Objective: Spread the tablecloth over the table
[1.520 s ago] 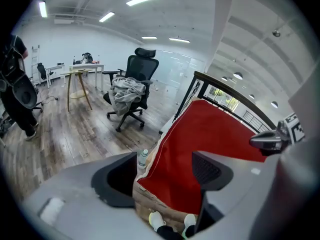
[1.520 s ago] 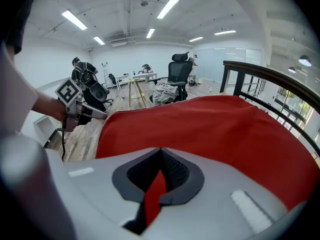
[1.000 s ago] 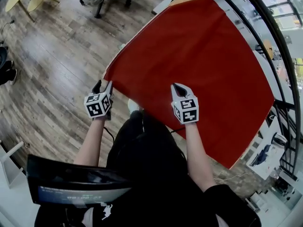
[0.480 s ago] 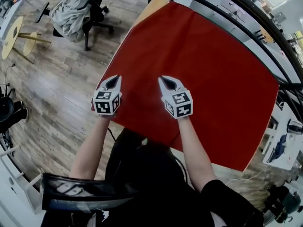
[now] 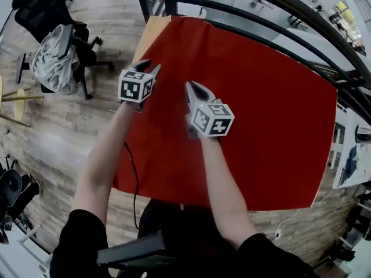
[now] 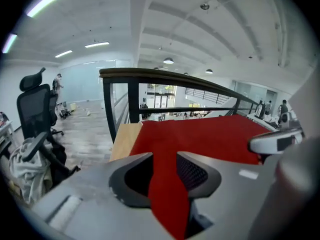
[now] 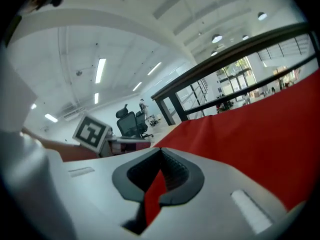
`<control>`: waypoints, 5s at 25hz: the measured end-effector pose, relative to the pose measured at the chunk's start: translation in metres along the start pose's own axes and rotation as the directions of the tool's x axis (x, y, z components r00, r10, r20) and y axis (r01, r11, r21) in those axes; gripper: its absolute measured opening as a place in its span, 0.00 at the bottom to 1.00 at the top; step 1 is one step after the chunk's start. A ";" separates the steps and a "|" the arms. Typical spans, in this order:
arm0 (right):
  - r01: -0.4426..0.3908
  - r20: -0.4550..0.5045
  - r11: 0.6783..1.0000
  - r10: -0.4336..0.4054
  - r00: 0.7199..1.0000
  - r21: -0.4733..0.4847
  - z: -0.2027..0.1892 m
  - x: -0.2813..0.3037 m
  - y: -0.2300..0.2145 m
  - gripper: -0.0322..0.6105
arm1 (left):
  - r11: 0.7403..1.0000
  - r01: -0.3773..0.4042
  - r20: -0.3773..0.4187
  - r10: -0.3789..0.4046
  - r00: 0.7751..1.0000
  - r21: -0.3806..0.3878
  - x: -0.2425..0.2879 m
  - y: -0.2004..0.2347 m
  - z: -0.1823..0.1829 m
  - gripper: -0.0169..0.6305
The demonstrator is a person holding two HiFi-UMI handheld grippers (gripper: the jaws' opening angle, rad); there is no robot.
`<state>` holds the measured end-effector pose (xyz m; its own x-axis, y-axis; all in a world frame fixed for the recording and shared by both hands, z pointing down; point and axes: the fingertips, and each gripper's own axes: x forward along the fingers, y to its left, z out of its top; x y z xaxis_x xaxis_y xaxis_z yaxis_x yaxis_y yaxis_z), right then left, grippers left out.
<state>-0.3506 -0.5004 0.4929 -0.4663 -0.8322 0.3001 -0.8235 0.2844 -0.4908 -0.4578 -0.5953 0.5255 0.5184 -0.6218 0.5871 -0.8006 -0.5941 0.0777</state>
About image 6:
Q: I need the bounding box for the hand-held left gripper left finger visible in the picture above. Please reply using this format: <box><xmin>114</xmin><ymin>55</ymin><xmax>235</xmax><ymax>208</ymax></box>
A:
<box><xmin>31</xmin><ymin>152</ymin><xmax>176</xmax><ymax>240</ymax></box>

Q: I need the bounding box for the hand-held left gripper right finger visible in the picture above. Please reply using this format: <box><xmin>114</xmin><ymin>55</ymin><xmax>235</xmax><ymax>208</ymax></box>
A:
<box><xmin>176</xmin><ymin>151</ymin><xmax>276</xmax><ymax>240</ymax></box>

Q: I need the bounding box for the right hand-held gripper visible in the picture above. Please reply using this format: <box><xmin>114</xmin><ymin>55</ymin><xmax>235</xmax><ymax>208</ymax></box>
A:
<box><xmin>247</xmin><ymin>128</ymin><xmax>305</xmax><ymax>155</ymax></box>

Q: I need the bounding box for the red tablecloth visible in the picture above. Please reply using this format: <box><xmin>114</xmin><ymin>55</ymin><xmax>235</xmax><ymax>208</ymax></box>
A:
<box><xmin>128</xmin><ymin>113</ymin><xmax>273</xmax><ymax>240</ymax></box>

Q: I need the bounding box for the white table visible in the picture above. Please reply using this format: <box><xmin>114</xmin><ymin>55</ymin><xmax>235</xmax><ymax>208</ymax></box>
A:
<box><xmin>246</xmin><ymin>112</ymin><xmax>278</xmax><ymax>132</ymax></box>

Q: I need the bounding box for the crumpled grey cloth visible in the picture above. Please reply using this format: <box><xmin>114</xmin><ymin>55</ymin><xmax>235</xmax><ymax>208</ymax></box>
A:
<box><xmin>8</xmin><ymin>137</ymin><xmax>55</xmax><ymax>205</ymax></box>

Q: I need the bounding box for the black tangled equipment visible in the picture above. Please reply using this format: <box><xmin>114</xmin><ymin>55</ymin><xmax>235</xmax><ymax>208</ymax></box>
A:
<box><xmin>58</xmin><ymin>107</ymin><xmax>73</xmax><ymax>120</ymax></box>

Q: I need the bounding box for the black mesh office chair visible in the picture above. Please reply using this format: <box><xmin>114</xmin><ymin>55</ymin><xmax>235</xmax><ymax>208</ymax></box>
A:
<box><xmin>16</xmin><ymin>67</ymin><xmax>81</xmax><ymax>185</ymax></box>

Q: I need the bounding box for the white desk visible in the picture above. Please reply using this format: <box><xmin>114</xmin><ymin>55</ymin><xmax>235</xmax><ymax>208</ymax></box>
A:
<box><xmin>0</xmin><ymin>120</ymin><xmax>15</xmax><ymax>147</ymax></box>

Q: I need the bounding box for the ceiling strip light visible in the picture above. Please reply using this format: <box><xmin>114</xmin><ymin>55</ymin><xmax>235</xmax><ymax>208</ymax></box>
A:
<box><xmin>1</xmin><ymin>33</ymin><xmax>18</xmax><ymax>54</ymax></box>
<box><xmin>54</xmin><ymin>49</ymin><xmax>73</xmax><ymax>58</ymax></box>
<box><xmin>26</xmin><ymin>0</ymin><xmax>72</xmax><ymax>19</ymax></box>
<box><xmin>84</xmin><ymin>41</ymin><xmax>110</xmax><ymax>49</ymax></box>

